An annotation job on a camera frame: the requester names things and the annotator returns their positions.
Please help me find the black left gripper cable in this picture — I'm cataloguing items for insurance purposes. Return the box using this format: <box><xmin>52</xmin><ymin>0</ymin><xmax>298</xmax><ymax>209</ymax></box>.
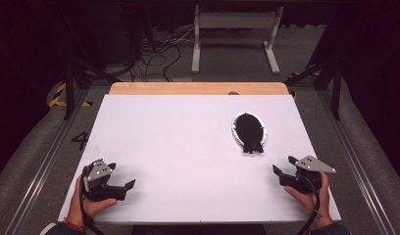
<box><xmin>78</xmin><ymin>164</ymin><xmax>105</xmax><ymax>235</ymax></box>

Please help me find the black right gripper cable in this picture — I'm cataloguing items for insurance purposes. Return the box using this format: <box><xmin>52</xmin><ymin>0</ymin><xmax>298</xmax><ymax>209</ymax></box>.
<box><xmin>297</xmin><ymin>190</ymin><xmax>322</xmax><ymax>235</ymax></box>

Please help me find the black tripod stand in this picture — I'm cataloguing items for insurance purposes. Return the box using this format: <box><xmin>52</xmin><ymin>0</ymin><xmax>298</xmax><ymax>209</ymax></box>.
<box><xmin>283</xmin><ymin>58</ymin><xmax>345</xmax><ymax>120</ymax></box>
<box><xmin>61</xmin><ymin>9</ymin><xmax>122</xmax><ymax>120</ymax></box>

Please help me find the person's left hand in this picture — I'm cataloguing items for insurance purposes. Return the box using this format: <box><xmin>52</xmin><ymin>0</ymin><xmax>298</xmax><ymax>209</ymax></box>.
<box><xmin>64</xmin><ymin>175</ymin><xmax>119</xmax><ymax>227</ymax></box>

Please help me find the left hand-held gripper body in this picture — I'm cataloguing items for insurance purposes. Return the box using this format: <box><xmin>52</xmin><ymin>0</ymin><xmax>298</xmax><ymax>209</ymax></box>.
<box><xmin>81</xmin><ymin>159</ymin><xmax>127</xmax><ymax>202</ymax></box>

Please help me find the red bracelet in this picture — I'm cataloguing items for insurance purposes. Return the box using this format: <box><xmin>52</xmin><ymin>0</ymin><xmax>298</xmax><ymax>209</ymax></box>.
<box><xmin>63</xmin><ymin>219</ymin><xmax>87</xmax><ymax>234</ymax></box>

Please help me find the aluminium floor rail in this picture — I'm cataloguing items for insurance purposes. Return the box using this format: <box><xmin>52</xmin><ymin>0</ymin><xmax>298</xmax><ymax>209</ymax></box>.
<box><xmin>315</xmin><ymin>87</ymin><xmax>399</xmax><ymax>235</ymax></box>
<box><xmin>4</xmin><ymin>87</ymin><xmax>91</xmax><ymax>235</ymax></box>

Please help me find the tangle of black floor cables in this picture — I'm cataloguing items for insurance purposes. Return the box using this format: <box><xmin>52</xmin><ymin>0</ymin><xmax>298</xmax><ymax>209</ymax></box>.
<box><xmin>123</xmin><ymin>25</ymin><xmax>196</xmax><ymax>82</ymax></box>

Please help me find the white metal stand frame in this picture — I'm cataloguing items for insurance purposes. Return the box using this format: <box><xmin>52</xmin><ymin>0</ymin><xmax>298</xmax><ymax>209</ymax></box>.
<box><xmin>191</xmin><ymin>5</ymin><xmax>284</xmax><ymax>75</ymax></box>

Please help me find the person's right hand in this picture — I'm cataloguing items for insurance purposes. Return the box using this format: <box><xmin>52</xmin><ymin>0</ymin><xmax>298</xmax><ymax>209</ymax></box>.
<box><xmin>283</xmin><ymin>171</ymin><xmax>334</xmax><ymax>229</ymax></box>

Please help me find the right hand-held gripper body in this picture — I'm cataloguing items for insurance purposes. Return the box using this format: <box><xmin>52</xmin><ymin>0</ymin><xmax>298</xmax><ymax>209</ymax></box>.
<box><xmin>279</xmin><ymin>155</ymin><xmax>337</xmax><ymax>194</ymax></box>

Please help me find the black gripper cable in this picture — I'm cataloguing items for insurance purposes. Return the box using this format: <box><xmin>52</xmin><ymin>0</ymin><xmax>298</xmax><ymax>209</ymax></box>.
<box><xmin>297</xmin><ymin>190</ymin><xmax>322</xmax><ymax>235</ymax></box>
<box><xmin>78</xmin><ymin>164</ymin><xmax>105</xmax><ymax>235</ymax></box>

